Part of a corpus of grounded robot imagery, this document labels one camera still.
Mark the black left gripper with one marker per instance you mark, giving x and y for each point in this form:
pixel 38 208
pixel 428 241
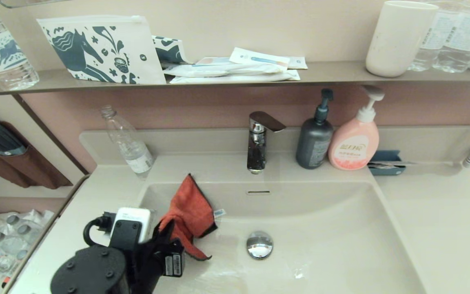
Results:
pixel 157 261

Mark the orange cleaning cloth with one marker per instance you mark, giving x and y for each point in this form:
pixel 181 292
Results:
pixel 190 212

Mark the chrome sink faucet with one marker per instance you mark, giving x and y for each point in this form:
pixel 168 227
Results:
pixel 256 151

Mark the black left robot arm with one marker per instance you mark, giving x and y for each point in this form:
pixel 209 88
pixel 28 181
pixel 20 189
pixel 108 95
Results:
pixel 92 271

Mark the white sink basin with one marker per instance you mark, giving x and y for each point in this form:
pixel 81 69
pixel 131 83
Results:
pixel 320 245

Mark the empty clear plastic bottle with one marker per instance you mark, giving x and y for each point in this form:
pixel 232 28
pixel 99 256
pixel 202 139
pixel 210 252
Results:
pixel 131 147

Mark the chrome drain stopper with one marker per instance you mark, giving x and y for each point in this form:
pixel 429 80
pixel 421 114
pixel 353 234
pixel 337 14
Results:
pixel 259 245

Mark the brown hair dryer holder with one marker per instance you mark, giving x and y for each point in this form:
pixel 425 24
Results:
pixel 39 171

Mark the shrink-wrapped water bottle pack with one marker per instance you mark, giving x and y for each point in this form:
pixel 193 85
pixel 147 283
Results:
pixel 10 245

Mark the long flat white packet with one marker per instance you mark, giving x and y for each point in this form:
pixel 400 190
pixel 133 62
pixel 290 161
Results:
pixel 235 78

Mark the dark grey pump bottle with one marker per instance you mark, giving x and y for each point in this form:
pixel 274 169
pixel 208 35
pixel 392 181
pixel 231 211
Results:
pixel 313 143

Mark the white sachet peach print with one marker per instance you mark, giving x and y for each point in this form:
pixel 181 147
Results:
pixel 214 61

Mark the folded blue print pouch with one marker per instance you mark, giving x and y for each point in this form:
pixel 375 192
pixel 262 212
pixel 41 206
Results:
pixel 169 50

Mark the white pouch blue horse print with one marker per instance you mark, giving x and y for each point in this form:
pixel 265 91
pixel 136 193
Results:
pixel 95 52

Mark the white sachet blue stripe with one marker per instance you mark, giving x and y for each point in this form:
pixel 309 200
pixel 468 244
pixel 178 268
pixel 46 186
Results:
pixel 259 59

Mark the pink pump soap bottle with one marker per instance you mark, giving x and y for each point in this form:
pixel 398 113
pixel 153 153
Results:
pixel 354 143

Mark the small white sachet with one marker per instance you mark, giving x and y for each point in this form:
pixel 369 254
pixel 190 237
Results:
pixel 299 63

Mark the thin white stick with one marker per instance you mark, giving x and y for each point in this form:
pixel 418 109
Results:
pixel 382 165

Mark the blue plastic box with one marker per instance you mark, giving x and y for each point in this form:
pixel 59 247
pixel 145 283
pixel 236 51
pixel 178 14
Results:
pixel 386 157

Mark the water bottle blue deer label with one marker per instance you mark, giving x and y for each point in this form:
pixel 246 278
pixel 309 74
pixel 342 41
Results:
pixel 0 52

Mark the white plastic cup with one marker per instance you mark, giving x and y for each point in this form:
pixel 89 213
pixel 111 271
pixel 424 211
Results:
pixel 399 41

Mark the clear water bottle white label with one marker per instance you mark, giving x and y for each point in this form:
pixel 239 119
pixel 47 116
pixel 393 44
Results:
pixel 434 41
pixel 464 36

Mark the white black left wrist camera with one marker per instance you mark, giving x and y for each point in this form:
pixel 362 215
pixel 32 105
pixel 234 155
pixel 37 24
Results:
pixel 131 224

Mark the grey wall shelf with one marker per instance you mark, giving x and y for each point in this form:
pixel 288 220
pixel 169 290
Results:
pixel 51 78

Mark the wall mirror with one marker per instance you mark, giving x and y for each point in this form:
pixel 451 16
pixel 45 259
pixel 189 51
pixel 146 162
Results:
pixel 35 2

